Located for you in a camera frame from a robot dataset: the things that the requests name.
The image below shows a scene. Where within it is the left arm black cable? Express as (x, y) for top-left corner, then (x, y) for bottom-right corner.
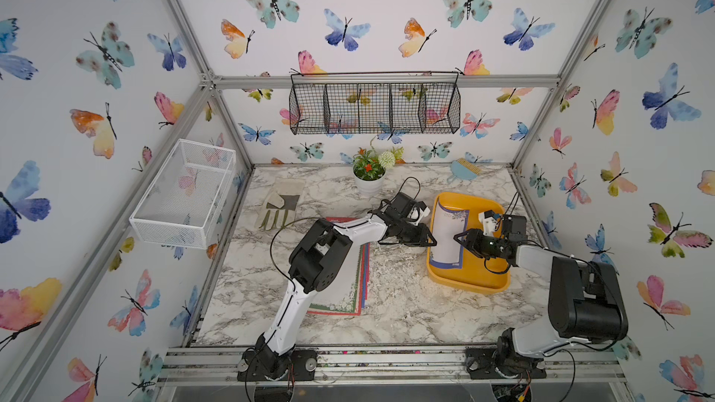
(269, 216), (320, 297)

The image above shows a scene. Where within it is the white mesh wall basket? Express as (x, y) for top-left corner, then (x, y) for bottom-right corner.
(130, 139), (236, 249)

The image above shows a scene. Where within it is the blue stationery paper stack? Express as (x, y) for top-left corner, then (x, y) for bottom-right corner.
(429, 200), (469, 270)

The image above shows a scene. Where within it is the beige work glove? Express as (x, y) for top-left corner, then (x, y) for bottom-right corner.
(255, 179), (305, 231)

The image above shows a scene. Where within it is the yellow storage tray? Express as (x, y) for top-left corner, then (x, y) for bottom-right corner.
(426, 192), (510, 294)

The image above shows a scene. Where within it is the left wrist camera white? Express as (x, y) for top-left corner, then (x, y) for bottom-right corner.
(409, 202), (431, 225)

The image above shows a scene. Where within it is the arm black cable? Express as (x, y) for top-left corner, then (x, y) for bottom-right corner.
(482, 192), (629, 402)
(269, 216), (320, 297)

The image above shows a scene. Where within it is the potted flower plant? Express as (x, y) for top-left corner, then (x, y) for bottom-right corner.
(351, 139), (405, 198)

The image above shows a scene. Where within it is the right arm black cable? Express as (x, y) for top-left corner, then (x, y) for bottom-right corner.
(482, 192), (629, 402)

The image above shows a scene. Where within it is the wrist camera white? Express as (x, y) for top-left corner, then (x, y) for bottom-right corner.
(479, 210), (503, 237)
(409, 202), (431, 225)

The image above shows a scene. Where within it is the blue dustpan brush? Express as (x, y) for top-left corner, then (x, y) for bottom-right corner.
(447, 157), (482, 184)

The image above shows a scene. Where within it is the black wire wall basket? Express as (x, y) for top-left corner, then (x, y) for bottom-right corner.
(283, 72), (462, 136)

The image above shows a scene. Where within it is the red pink stationery paper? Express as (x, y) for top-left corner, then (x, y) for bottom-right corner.
(323, 217), (355, 223)
(308, 242), (371, 318)

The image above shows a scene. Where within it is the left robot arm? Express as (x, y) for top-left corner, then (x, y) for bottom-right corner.
(238, 192), (437, 383)

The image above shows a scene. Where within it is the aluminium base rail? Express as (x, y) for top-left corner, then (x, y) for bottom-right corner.
(158, 344), (626, 387)

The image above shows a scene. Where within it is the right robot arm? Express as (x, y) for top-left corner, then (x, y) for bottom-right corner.
(454, 229), (629, 380)

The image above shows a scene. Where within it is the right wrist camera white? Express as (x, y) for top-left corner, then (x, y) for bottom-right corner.
(479, 210), (503, 237)

